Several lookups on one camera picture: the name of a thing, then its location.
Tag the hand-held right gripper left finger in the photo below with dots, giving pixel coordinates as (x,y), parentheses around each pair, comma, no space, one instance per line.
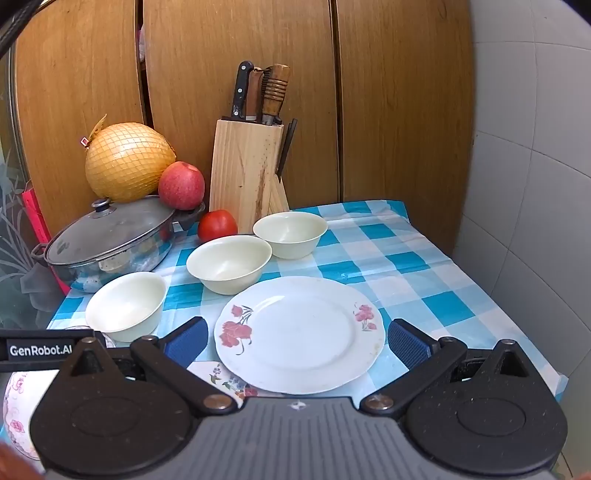
(187,342)

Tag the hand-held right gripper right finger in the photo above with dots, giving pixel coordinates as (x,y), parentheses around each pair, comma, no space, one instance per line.
(408,344)

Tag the small multicolour floral white plate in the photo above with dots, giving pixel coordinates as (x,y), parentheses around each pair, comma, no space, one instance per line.
(214,374)

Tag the pink floral white plate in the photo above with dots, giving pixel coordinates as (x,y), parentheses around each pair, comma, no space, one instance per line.
(18,397)

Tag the cream bowl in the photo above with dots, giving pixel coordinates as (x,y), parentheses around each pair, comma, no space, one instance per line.
(124,304)
(228,265)
(291,233)

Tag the large red floral white plate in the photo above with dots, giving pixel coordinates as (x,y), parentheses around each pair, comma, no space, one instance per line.
(300,332)

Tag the blue white checkered tablecloth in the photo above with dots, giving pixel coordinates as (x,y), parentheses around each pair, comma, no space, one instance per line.
(415,277)

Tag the etched glass door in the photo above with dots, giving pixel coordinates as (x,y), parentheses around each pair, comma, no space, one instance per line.
(14,258)

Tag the steel cooking pot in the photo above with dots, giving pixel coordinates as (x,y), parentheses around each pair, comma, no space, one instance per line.
(124,261)

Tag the red tomato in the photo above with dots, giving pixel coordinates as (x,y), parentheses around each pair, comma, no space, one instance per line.
(218,226)

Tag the red board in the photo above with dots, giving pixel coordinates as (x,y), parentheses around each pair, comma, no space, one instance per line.
(39,221)

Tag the glass pot lid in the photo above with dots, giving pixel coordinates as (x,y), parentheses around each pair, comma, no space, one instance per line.
(106,230)

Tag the red apple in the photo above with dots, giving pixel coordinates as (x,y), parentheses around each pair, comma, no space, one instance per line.
(181,185)

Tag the wooden knife block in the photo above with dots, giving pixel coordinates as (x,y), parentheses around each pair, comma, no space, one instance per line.
(242,170)

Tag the yellow netted pomelo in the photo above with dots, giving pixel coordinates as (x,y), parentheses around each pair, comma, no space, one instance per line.
(124,161)

